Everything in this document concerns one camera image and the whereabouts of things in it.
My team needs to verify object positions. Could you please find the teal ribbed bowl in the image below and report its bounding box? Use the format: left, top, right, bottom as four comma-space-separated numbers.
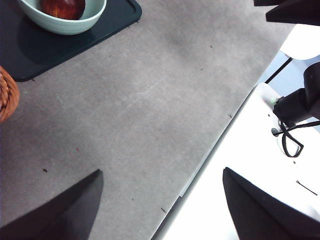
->
17, 0, 108, 35

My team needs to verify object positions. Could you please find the brown wicker basket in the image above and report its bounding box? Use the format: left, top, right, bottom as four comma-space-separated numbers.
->
0, 65, 20, 123

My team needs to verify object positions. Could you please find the black rectangular tray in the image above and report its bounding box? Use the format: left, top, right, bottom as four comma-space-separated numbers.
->
0, 0, 143, 83

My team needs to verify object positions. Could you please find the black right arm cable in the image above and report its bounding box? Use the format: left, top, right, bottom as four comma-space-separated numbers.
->
271, 119, 320, 158

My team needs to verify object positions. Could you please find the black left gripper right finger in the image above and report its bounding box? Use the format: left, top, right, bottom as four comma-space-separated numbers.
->
223, 166, 320, 240

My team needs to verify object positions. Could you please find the dark purple plum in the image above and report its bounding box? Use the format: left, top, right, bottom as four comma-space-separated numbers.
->
39, 0, 86, 20

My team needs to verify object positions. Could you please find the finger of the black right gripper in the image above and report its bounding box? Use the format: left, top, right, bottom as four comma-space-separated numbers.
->
265, 0, 320, 27
253, 0, 288, 7

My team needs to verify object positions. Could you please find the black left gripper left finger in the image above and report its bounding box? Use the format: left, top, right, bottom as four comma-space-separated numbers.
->
0, 169, 104, 240

